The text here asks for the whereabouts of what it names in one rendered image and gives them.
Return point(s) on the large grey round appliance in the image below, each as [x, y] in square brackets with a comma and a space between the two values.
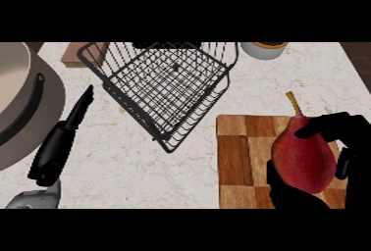
[20, 104]

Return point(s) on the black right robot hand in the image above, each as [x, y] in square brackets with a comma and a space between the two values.
[355, 137]

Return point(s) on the small brown wooden block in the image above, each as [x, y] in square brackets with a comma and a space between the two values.
[80, 55]

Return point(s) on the wooden checkered cutting board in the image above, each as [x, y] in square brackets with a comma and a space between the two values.
[241, 163]

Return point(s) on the red pear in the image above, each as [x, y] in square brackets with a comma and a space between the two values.
[303, 157]

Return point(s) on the white cup with orange rim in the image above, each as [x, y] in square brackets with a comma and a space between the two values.
[263, 49]

